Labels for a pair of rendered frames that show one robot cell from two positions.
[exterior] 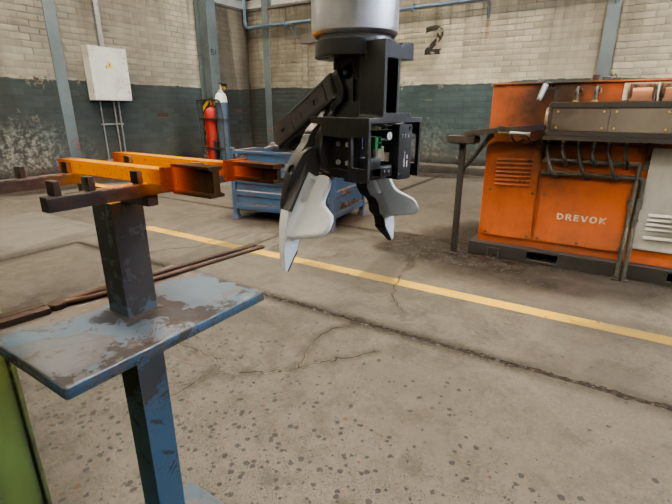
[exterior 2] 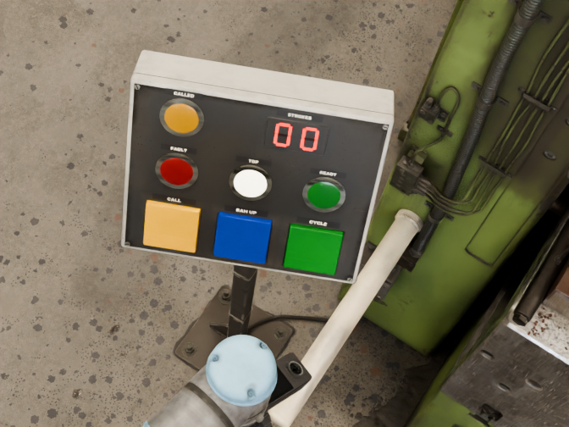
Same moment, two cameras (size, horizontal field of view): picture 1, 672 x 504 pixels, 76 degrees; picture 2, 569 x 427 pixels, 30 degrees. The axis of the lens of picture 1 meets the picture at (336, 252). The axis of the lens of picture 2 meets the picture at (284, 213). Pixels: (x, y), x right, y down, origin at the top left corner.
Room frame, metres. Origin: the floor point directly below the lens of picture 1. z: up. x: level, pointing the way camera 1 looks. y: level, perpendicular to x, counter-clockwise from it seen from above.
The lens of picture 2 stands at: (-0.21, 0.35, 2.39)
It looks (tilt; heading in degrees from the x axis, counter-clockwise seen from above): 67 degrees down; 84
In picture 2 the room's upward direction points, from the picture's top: 12 degrees clockwise
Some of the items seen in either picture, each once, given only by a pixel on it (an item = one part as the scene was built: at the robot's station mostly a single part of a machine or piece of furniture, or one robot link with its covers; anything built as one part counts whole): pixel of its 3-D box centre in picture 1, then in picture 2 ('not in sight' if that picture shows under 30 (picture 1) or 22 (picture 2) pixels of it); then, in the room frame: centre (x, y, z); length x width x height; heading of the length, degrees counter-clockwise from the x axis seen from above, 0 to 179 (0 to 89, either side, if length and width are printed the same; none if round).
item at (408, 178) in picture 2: not in sight; (411, 177); (0.06, 1.11, 0.80); 0.06 x 0.03 x 0.14; 152
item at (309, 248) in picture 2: not in sight; (312, 247); (-0.11, 0.89, 1.01); 0.07 x 0.05 x 0.07; 177
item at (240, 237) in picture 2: not in sight; (242, 236); (-0.21, 0.89, 1.01); 0.07 x 0.05 x 0.07; 177
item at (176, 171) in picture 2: not in sight; (176, 170); (-0.30, 0.94, 1.09); 0.05 x 0.03 x 0.04; 152
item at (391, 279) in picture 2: not in sight; (375, 269); (0.07, 1.10, 0.36); 0.09 x 0.07 x 0.12; 152
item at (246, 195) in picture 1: (299, 182); not in sight; (4.48, 0.38, 0.36); 1.20 x 0.80 x 0.72; 64
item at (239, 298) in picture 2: not in sight; (246, 264); (-0.19, 1.02, 0.54); 0.04 x 0.04 x 1.08; 62
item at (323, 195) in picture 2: not in sight; (323, 194); (-0.11, 0.93, 1.09); 0.05 x 0.03 x 0.04; 152
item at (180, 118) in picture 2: not in sight; (181, 118); (-0.30, 0.98, 1.16); 0.05 x 0.03 x 0.04; 152
